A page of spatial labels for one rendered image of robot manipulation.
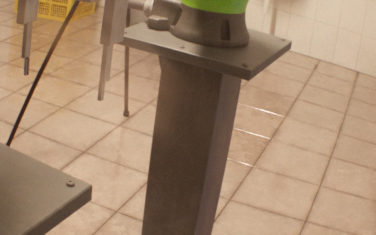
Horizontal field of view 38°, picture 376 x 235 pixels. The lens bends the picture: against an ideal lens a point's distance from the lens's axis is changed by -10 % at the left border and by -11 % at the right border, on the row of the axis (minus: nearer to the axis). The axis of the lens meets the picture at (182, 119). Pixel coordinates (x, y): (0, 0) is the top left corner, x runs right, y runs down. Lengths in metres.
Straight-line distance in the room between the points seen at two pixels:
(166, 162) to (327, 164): 1.77
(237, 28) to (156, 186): 0.36
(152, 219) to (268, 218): 1.13
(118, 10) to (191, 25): 0.77
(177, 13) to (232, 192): 1.45
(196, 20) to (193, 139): 0.22
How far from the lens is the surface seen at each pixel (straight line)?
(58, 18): 4.56
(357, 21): 4.43
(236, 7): 1.04
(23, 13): 0.30
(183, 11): 1.05
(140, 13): 4.48
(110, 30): 0.27
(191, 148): 1.11
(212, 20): 1.03
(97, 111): 2.97
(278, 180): 2.59
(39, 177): 0.57
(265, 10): 4.27
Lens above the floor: 1.21
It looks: 24 degrees down
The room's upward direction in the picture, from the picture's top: 8 degrees clockwise
